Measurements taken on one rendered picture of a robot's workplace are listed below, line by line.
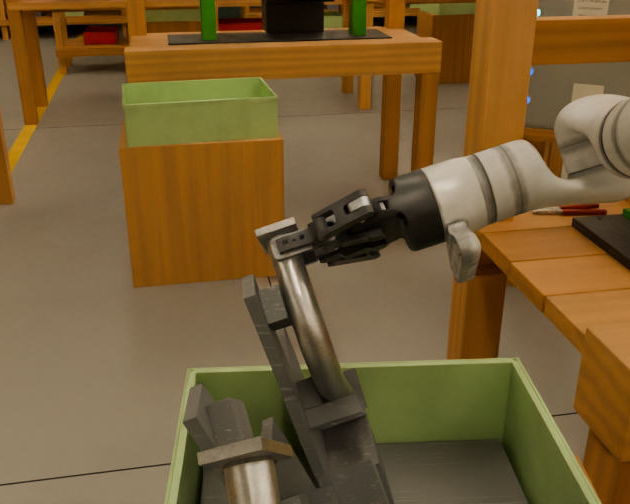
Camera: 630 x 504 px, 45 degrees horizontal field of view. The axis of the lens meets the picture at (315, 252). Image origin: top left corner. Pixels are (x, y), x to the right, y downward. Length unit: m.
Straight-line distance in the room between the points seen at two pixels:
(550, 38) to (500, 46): 0.17
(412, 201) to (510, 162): 0.10
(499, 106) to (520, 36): 0.14
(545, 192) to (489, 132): 0.82
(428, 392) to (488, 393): 0.08
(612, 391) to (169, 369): 1.86
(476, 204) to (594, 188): 0.11
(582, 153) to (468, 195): 0.12
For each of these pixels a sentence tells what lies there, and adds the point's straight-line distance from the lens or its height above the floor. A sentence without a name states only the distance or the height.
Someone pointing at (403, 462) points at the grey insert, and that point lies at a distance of 0.99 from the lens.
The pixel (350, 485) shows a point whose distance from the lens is 0.81.
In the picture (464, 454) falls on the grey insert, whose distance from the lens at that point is 1.01.
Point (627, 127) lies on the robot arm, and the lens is 0.65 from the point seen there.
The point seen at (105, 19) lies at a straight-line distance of 10.38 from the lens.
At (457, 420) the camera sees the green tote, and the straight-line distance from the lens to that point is 1.02.
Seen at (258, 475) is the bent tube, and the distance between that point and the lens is 0.46.
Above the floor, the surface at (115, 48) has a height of 0.24.
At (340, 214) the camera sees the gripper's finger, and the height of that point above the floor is 1.22.
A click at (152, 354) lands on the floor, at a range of 2.86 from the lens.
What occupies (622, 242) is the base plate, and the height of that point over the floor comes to 0.90.
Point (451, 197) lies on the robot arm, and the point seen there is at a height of 1.23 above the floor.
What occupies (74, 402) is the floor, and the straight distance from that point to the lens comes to 2.67.
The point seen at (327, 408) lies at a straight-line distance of 0.79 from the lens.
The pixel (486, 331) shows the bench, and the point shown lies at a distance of 1.75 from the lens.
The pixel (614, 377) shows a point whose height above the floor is 0.87.
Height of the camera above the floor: 1.47
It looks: 24 degrees down
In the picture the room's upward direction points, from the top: straight up
